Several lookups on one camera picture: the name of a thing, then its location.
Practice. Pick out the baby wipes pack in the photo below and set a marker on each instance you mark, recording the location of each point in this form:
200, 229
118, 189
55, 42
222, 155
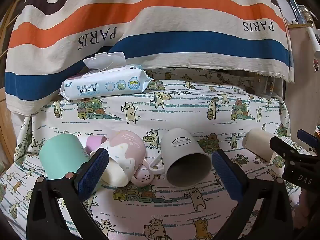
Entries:
105, 85

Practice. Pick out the person's right hand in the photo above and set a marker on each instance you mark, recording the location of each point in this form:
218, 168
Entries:
305, 212

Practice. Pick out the white pen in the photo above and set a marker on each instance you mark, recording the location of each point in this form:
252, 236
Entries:
313, 38

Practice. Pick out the teal cup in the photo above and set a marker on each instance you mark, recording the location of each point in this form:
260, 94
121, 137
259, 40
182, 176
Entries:
61, 152

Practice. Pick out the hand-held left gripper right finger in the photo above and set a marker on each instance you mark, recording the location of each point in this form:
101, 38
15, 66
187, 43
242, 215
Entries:
226, 177

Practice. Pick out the striped cloth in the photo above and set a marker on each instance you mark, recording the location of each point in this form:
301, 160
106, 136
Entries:
160, 22

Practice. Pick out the cream cup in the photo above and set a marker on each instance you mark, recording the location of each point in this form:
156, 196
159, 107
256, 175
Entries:
113, 175

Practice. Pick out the blue pen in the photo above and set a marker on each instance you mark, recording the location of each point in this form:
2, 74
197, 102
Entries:
294, 8

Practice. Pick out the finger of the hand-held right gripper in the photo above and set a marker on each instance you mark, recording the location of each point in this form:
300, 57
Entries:
307, 137
282, 145

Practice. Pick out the cat printed cloth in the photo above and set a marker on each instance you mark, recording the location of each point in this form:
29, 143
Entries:
175, 115

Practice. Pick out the purple cup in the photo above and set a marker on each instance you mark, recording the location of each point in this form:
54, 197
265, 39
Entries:
96, 142

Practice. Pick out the beige cup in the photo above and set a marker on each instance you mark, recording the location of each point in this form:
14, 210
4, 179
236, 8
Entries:
257, 142

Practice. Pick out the wooden furniture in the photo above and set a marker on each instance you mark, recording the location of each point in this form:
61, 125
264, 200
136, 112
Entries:
7, 135

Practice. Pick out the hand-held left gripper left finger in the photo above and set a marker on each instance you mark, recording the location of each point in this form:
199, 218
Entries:
93, 170

